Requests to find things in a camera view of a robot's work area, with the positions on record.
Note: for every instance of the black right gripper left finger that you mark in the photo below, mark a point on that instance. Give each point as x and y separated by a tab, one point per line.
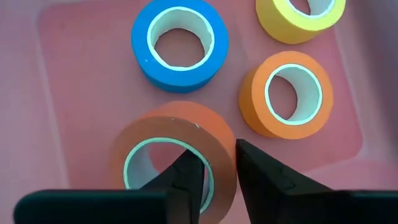
174	193

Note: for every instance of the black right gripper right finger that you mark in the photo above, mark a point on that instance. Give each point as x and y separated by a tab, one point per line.
273	193

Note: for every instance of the red tape roll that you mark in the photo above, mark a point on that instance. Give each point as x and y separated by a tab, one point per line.
186	121

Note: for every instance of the orange tape roll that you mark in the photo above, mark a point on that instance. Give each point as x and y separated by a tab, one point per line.
255	102

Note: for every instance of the blue tape roll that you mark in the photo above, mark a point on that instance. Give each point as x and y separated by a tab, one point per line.
140	46

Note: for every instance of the yellow tape roll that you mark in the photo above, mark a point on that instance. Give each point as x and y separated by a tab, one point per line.
280	28

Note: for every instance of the pink plastic tray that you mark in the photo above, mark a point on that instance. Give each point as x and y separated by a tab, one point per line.
93	77

